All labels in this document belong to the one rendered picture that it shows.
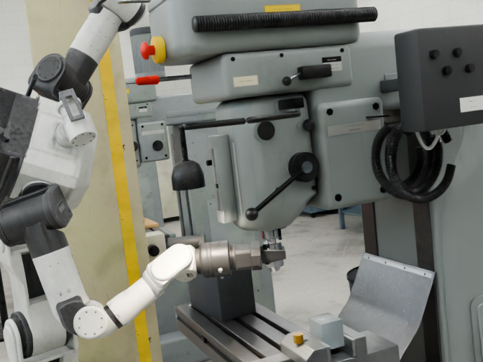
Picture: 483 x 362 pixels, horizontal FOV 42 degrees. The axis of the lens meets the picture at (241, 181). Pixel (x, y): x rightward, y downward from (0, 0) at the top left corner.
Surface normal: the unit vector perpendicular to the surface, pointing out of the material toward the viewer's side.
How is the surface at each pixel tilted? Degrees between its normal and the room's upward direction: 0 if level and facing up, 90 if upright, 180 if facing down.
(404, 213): 90
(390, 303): 62
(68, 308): 83
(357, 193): 90
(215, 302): 90
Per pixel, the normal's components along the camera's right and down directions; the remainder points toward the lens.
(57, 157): 0.48, -0.51
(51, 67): -0.32, -0.35
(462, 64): 0.39, 0.06
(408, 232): -0.91, 0.15
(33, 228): -0.04, 0.06
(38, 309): 0.65, 0.08
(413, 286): -0.87, -0.31
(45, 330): 0.61, -0.15
